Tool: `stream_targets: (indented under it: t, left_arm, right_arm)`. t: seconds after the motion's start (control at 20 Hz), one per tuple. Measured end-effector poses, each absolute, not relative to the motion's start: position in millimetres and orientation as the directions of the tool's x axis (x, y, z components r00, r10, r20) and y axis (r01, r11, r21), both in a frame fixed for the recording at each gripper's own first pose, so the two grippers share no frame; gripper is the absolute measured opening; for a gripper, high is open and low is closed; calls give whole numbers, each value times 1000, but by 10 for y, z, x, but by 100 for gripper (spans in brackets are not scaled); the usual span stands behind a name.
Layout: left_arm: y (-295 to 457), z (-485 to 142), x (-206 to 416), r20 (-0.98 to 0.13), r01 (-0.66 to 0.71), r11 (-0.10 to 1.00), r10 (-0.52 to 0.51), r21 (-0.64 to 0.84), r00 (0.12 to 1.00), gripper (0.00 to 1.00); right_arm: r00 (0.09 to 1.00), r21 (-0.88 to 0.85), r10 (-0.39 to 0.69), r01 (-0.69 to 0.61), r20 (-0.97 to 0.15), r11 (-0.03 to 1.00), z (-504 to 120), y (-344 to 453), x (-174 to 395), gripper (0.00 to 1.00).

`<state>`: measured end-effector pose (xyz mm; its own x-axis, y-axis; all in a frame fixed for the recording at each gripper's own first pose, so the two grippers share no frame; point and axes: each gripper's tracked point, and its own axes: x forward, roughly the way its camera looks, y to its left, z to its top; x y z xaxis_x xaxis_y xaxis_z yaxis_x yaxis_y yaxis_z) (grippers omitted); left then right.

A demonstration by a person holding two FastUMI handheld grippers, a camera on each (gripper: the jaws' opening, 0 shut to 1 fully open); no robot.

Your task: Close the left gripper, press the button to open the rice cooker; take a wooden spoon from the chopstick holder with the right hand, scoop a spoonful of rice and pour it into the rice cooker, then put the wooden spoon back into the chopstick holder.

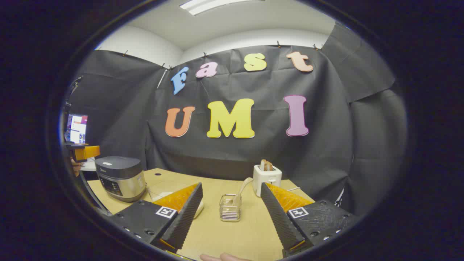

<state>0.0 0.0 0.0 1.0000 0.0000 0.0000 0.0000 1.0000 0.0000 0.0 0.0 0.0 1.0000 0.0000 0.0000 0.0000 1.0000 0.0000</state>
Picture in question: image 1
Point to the clear plastic rice container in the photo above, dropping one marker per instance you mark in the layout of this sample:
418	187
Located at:
163	188

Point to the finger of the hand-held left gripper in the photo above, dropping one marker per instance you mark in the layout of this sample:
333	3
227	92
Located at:
88	153

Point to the silver black rice cooker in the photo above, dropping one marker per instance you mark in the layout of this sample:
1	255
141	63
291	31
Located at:
119	177

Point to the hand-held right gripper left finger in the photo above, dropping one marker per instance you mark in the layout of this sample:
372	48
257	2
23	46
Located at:
186	217

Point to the ceiling light panel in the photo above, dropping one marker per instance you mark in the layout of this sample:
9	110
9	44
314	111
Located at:
217	5

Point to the white toaster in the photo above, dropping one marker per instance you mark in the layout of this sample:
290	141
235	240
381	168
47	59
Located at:
266	180

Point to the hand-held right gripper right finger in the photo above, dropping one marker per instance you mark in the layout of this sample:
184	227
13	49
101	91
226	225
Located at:
278	217

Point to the computer monitor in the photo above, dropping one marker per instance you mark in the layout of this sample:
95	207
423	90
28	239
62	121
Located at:
77	128

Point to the wooden spoon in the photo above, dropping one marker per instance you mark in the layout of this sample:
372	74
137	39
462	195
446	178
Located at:
242	187

